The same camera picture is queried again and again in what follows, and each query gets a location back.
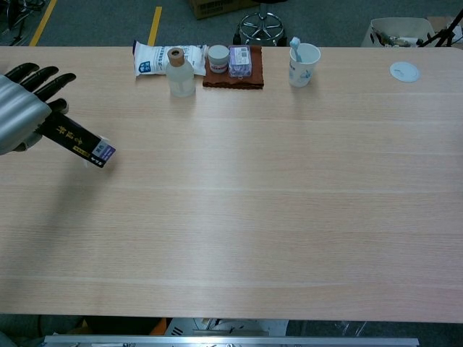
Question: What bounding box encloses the left robot hand grey black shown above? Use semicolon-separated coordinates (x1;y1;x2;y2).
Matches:
0;63;77;156

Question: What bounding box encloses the black box with gold lettering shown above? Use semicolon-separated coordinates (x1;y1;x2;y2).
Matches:
35;111;117;169

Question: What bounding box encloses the white robot base chassis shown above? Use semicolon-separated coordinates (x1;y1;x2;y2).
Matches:
164;317;290;338

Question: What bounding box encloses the frosted glass bottle cork cap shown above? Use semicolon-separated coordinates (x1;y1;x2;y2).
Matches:
165;47;197;98

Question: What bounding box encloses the black metal stand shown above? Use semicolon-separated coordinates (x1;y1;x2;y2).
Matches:
0;0;46;46

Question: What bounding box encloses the white salt bag blue logo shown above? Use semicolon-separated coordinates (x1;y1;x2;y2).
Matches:
132;39;209;77

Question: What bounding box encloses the white jar grey lid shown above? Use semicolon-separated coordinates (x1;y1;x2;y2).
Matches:
207;44;231;74

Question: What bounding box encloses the brown cloth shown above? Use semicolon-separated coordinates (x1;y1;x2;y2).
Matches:
202;45;265;90

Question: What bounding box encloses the cardboard box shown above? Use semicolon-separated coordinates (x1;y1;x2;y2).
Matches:
186;0;260;20

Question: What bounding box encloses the purple clear plastic box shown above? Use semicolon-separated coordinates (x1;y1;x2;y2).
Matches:
227;45;252;79

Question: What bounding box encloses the chrome stool base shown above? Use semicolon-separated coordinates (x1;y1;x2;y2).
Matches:
234;0;289;47

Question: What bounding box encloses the blue toothbrush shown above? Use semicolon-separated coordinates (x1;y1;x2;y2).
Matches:
289;36;305;65

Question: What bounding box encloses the white paper cup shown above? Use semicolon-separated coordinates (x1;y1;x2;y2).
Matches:
288;43;322;88

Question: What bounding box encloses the white round lid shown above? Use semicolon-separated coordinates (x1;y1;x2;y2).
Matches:
389;61;421;84

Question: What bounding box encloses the white bin with clutter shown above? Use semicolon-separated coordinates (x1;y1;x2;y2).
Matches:
361;17;437;48

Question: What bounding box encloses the black tripod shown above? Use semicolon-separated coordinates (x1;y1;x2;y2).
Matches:
415;7;463;48

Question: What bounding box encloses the aluminium rail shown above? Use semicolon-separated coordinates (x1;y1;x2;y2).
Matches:
43;335;420;347

